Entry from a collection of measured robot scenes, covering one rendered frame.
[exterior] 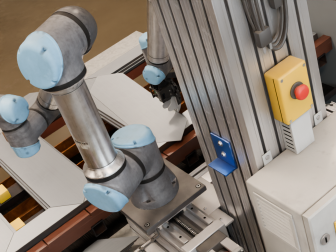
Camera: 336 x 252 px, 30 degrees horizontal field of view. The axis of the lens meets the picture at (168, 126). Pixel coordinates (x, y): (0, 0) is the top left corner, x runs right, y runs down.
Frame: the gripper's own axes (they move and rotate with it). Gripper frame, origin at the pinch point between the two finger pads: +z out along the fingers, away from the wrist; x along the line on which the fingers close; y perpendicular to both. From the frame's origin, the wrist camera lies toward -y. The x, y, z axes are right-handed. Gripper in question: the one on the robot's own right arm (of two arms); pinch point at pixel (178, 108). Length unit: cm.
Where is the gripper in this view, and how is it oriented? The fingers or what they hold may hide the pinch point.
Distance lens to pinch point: 249.6
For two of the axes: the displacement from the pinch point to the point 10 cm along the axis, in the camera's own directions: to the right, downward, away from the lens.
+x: 5.8, 3.3, -7.4
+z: 2.9, 7.7, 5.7
